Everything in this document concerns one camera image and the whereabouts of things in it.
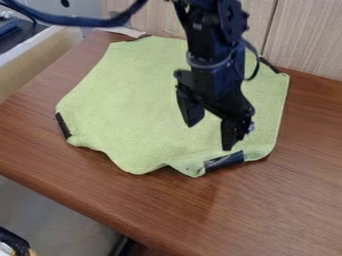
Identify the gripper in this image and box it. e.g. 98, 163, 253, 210
172, 39, 257, 152

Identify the green cloth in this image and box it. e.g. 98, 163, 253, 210
53, 35, 292, 178

